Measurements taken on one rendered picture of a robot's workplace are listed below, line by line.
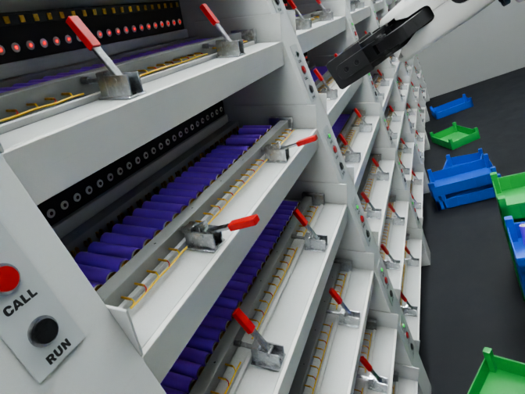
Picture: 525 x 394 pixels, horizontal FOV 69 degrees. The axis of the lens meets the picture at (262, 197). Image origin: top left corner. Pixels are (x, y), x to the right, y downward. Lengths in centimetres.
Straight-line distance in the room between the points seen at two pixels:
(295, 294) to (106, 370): 38
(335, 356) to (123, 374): 51
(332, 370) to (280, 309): 20
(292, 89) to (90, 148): 54
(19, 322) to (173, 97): 28
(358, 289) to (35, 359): 73
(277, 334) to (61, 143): 39
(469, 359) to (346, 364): 71
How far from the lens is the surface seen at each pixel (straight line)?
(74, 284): 32
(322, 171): 86
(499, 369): 140
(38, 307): 30
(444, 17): 41
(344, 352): 79
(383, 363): 102
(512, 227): 127
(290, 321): 60
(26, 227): 31
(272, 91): 84
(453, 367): 142
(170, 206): 53
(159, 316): 38
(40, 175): 33
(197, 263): 43
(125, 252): 45
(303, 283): 66
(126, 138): 39
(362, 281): 94
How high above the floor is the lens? 105
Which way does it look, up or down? 18 degrees down
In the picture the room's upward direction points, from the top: 25 degrees counter-clockwise
